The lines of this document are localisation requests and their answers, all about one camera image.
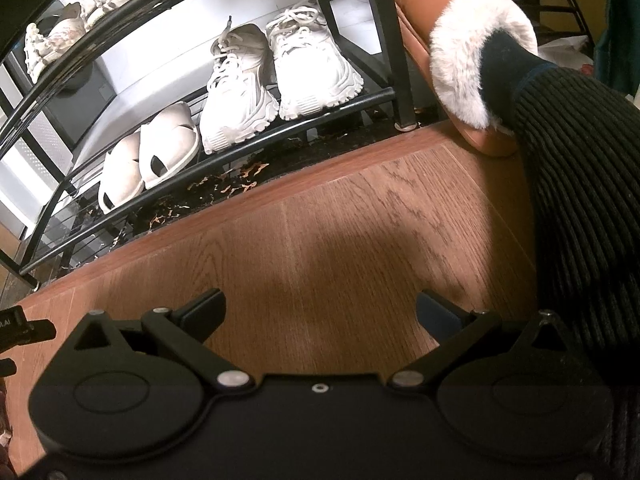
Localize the white slipper left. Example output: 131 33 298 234
98 131 144 214

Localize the black knit trouser leg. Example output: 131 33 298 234
478 29 640 480

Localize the black metal shoe rack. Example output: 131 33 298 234
1 0 416 288

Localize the beige patterned sneaker left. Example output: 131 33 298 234
24 2 86 84

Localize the brown fur-lined slipper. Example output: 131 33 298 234
394 0 538 157

